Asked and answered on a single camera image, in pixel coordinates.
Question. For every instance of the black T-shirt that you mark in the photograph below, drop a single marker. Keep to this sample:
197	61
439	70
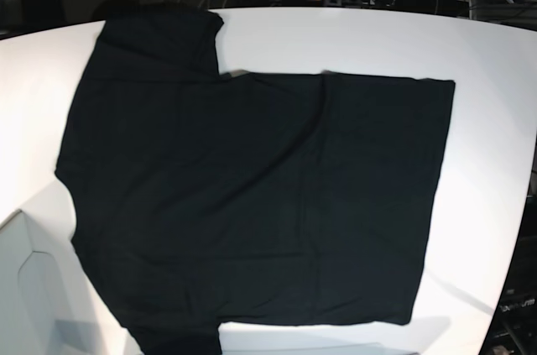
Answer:
273	199

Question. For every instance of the white plastic bin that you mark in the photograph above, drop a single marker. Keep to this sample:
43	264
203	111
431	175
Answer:
36	317

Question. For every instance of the black equipment at right edge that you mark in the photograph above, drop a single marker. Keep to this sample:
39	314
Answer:
513	327

